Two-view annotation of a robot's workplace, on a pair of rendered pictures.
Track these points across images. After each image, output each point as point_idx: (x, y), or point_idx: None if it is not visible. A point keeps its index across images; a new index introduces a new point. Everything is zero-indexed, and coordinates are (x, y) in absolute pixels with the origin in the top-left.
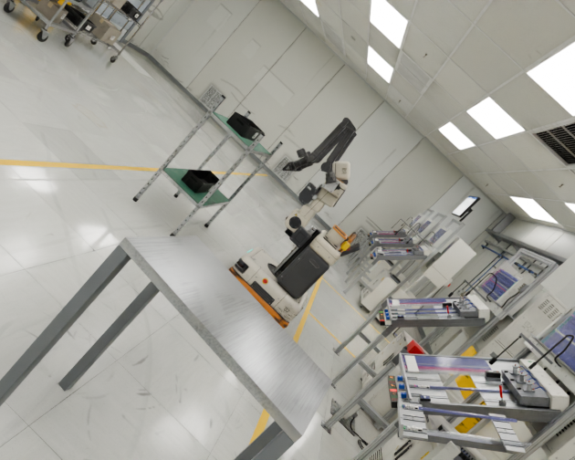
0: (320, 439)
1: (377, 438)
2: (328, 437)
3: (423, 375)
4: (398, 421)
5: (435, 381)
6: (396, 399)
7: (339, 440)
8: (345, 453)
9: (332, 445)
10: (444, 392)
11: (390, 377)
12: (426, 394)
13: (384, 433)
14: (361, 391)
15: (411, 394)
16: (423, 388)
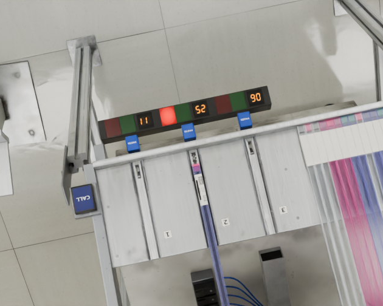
0: (278, 2)
1: (75, 119)
2: (314, 14)
3: (292, 183)
4: (64, 152)
5: (261, 220)
6: (113, 130)
7: (349, 39)
8: (325, 64)
9: (301, 32)
10: (185, 247)
11: (253, 94)
12: (157, 202)
13: (70, 130)
14: (382, 36)
15: (141, 163)
16: (194, 189)
